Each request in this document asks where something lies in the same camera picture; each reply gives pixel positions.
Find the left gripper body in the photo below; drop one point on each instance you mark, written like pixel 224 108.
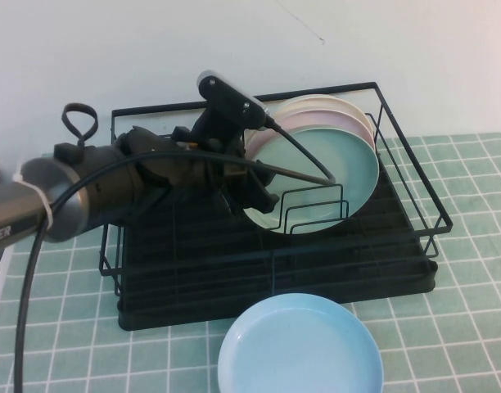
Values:
pixel 209 163

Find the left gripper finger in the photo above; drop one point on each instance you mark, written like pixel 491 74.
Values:
pixel 231 204
pixel 260 192

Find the green plate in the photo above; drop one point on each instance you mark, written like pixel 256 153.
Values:
pixel 350 163

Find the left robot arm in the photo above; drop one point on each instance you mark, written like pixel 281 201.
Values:
pixel 62 196

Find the pink plate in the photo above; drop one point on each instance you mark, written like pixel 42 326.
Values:
pixel 324 120

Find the cream plate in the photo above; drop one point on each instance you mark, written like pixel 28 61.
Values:
pixel 316 102

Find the light blue plate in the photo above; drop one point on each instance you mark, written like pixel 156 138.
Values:
pixel 299 352

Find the black plastic drip tray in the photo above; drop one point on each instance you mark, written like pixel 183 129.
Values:
pixel 193 262

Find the white zip tie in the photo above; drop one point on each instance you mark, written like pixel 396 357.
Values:
pixel 41 200

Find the green checked tablecloth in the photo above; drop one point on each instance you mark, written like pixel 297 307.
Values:
pixel 459 327

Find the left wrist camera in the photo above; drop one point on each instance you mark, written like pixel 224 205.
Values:
pixel 230 98

